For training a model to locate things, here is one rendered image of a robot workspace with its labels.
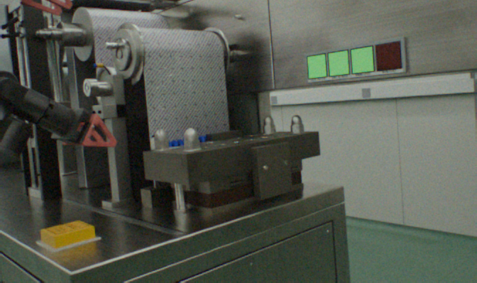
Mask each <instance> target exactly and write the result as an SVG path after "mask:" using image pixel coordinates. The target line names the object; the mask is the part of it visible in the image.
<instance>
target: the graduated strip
mask: <svg viewBox="0 0 477 283"><path fill-rule="evenodd" d="M59 201H64V202H67V203H69V204H74V205H77V206H81V208H85V209H89V210H92V211H96V212H99V213H103V214H106V215H110V216H113V217H117V218H119V219H121V220H125V221H129V222H132V223H136V224H139V225H142V226H146V227H150V228H154V229H157V231H162V232H164V233H169V234H172V235H176V236H178V235H182V234H186V232H184V231H179V230H178V229H175V228H170V227H167V226H163V225H159V224H157V223H152V222H149V221H144V220H141V219H138V218H135V217H132V216H128V215H124V214H122V213H117V212H113V211H109V210H106V209H101V208H98V206H93V205H89V204H85V203H82V202H78V201H74V200H71V199H63V200H59Z"/></svg>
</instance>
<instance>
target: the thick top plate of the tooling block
mask: <svg viewBox="0 0 477 283"><path fill-rule="evenodd" d="M275 143H289V149H290V161H291V162H292V161H297V160H302V159H307V158H310V157H316V156H320V155H321V153H320V142H319V131H305V132H304V133H298V134H290V132H277V133H269V134H263V133H258V134H253V135H244V136H242V137H240V138H230V139H225V140H221V141H215V142H203V143H199V144H200V147H201V150H197V151H188V152H185V151H183V150H184V149H185V146H184V145H180V146H175V147H170V149H169V150H159V151H158V152H154V150H146V151H145V152H143V161H144V170H145V179H150V180H155V181H162V182H170V183H176V184H186V186H191V184H198V183H201V182H208V181H211V180H214V179H221V178H224V177H230V176H234V175H238V174H241V173H244V172H250V171H253V166H252V157H251V148H253V147H258V146H262V145H270V144H275Z"/></svg>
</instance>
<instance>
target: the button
mask: <svg viewBox="0 0 477 283"><path fill-rule="evenodd" d="M41 238H42V242H43V243H45V244H46V245H49V246H51V247H53V248H55V249H56V248H61V247H64V246H67V245H72V244H75V243H80V242H84V241H86V240H89V239H91V238H96V236H95V227H94V226H92V225H89V224H87V223H84V222H81V221H74V222H70V223H65V224H62V225H58V226H53V227H49V228H44V229H43V230H41Z"/></svg>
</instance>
